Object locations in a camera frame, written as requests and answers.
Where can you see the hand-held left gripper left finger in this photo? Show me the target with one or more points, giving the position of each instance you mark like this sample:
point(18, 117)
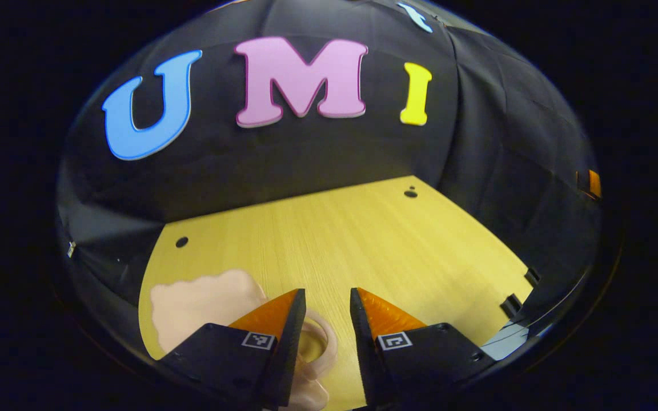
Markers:
point(289, 342)

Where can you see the black table edge bracket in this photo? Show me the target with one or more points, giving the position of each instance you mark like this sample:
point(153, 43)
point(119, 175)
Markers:
point(532, 277)
point(511, 305)

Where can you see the pink suitcase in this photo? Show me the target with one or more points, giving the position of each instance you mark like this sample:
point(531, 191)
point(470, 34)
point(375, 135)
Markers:
point(203, 302)

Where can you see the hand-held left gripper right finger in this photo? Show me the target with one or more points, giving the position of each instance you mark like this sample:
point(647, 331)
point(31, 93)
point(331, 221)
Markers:
point(363, 348)

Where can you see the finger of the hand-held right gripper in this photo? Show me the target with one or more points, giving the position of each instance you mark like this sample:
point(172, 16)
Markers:
point(593, 184)

